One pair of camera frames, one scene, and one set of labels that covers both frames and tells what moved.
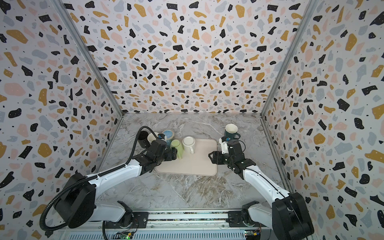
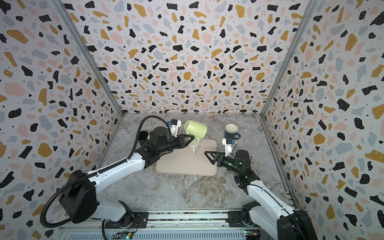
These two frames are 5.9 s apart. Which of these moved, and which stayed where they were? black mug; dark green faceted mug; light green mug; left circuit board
Moved: light green mug
Stayed: black mug; left circuit board; dark green faceted mug
